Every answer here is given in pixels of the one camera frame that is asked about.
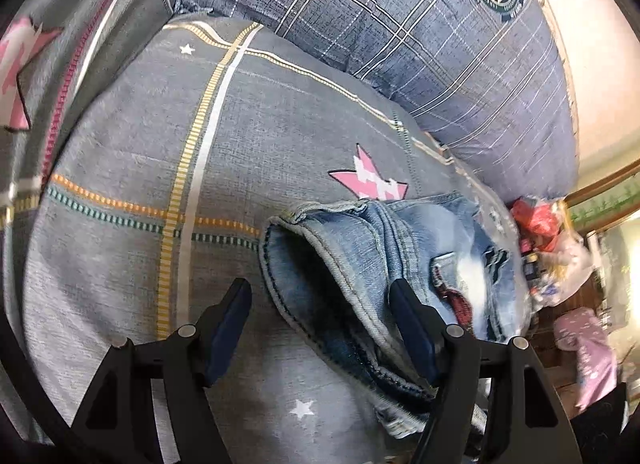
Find grey star-patterned pillow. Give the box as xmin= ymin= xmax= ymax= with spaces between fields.
xmin=0 ymin=0 xmax=181 ymax=425

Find clear plastic bag of items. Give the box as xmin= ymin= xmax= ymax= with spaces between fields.
xmin=520 ymin=199 xmax=593 ymax=312

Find grey star-patterned bed sheet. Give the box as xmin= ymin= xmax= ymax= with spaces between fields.
xmin=24 ymin=15 xmax=504 ymax=463

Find pink garment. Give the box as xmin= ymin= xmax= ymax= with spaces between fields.
xmin=553 ymin=307 xmax=617 ymax=412

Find red plastic bag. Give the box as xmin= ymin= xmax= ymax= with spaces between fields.
xmin=510 ymin=197 xmax=563 ymax=254

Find blue plaid duvet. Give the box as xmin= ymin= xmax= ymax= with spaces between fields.
xmin=180 ymin=0 xmax=578 ymax=202

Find blue denim jeans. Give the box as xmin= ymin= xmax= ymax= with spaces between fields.
xmin=259 ymin=192 xmax=530 ymax=439

